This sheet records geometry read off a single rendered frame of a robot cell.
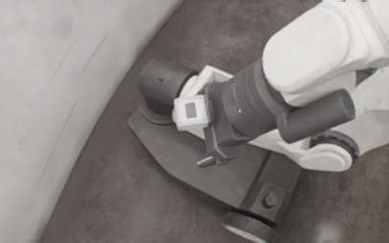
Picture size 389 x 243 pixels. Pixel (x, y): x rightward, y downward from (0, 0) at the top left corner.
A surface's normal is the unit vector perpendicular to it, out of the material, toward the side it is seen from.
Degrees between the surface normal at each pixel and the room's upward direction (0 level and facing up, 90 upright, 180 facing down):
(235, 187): 0
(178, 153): 0
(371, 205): 0
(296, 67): 61
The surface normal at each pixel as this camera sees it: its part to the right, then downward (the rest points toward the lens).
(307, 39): -0.85, 0.00
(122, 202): 0.00, -0.45
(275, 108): 0.02, 0.28
